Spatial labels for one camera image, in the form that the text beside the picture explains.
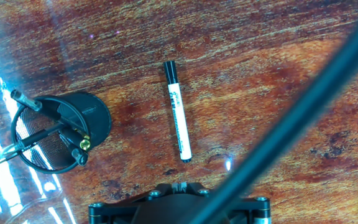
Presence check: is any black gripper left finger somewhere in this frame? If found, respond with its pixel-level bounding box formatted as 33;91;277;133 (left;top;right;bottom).
88;182;180;224

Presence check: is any black mesh pen holder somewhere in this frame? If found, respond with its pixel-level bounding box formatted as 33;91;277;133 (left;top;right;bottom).
10;91;112;174

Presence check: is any black pen clear end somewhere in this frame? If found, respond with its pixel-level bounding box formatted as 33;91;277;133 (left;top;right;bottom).
70;147;89;167

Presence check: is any wood grain table mat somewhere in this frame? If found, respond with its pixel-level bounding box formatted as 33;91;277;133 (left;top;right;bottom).
0;0;358;224

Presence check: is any black pen gold end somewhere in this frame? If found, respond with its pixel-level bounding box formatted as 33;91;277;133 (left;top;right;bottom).
59;126;92;152

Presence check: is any black pen silver clip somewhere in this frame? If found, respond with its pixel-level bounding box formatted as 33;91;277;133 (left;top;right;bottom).
0;123;67;164

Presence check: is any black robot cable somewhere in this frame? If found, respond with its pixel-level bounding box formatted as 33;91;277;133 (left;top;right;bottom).
188;6;358;224

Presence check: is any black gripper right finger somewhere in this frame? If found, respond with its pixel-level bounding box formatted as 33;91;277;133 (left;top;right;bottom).
178;182;272;224

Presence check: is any white marker pen black cap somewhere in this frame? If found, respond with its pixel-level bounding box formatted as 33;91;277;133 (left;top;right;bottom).
163;60;193;164

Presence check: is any black pen clear cap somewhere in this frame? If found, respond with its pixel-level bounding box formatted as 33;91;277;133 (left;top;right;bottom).
10;89;83;128

